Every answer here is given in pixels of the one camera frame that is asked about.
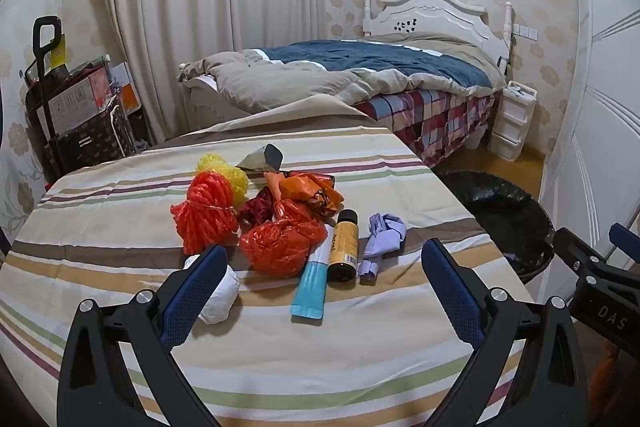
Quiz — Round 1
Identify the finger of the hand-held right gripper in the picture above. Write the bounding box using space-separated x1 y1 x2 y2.
607 223 640 267
552 228 608 280

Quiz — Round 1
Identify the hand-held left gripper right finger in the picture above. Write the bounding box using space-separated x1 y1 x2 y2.
421 241 586 427

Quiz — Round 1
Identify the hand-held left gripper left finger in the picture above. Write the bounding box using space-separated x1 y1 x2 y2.
57 244 228 427

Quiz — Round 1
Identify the white tissue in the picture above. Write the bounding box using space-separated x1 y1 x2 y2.
184 254 240 325

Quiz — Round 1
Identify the orange-red foam net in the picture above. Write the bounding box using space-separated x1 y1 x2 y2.
171 170 240 256

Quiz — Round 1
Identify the black trash bin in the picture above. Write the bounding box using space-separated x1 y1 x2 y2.
434 169 556 283

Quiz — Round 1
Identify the purple glove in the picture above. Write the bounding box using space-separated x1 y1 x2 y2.
361 213 407 280

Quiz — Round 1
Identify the orange plastic bag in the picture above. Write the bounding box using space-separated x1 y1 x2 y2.
239 201 328 279

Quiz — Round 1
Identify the yellow bottle black cap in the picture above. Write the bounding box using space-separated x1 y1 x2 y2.
327 209 360 283

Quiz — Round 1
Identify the blue white tube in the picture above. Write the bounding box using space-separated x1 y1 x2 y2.
291 227 337 322

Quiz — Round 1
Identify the yellow foam net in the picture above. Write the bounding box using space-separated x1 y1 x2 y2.
195 153 250 202

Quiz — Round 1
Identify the red snack wrapper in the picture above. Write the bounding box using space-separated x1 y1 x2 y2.
277 172 346 224

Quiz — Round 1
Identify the orange cloth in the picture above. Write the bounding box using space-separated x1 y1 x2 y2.
595 342 640 408

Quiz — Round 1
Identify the white wardrobe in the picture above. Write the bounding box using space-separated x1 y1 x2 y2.
537 0 640 303

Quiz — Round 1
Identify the striped tablecloth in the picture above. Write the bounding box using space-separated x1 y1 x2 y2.
0 99 533 427

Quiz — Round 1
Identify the white plastic drawer unit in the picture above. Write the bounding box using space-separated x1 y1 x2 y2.
487 80 538 164

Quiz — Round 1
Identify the plaid bed sheet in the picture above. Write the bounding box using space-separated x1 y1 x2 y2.
350 88 501 168

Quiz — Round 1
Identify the brown patterned storage box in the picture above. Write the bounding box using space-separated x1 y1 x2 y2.
30 99 136 180

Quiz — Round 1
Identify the small white orange box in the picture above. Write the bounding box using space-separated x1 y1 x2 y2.
107 62 141 115

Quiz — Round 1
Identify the white orange cardboard box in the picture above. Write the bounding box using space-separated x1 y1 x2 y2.
47 69 113 135

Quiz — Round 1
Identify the blue beige duvet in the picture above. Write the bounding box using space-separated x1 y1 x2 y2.
187 34 507 112

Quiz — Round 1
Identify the bed with blue duvet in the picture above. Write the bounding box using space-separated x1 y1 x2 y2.
179 0 516 145

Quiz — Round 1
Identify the yellow paper tag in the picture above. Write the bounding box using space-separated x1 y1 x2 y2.
50 34 68 70

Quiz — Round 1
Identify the cream curtain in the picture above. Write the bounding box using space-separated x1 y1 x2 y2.
100 0 326 142

